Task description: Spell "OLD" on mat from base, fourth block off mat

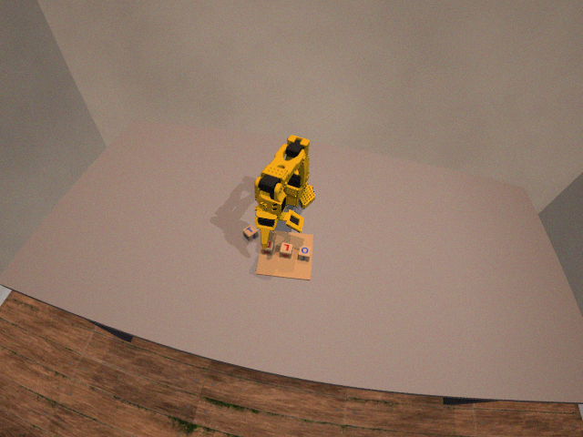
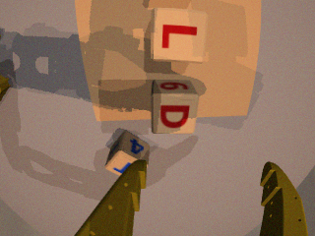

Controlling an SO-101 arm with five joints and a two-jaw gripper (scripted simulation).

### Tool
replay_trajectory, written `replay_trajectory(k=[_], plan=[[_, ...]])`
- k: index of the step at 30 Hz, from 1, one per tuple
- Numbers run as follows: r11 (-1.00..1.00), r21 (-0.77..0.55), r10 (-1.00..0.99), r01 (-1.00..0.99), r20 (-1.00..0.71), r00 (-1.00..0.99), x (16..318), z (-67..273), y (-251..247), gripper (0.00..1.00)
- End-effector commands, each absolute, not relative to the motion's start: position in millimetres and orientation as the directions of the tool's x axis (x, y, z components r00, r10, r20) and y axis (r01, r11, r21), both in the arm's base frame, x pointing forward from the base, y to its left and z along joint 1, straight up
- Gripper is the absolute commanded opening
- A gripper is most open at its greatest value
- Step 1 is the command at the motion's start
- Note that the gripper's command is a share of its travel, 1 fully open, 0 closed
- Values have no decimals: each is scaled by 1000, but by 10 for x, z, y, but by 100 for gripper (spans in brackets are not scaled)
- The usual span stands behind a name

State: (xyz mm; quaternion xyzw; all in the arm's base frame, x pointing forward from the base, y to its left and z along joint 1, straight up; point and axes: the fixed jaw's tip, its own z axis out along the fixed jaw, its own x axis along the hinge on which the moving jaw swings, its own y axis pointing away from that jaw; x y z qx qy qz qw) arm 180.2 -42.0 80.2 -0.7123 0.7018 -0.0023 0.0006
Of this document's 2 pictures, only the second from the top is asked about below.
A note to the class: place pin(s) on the orange flat mat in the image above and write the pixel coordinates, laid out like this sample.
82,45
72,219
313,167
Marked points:
115,39

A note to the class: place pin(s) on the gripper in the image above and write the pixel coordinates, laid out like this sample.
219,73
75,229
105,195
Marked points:
114,215

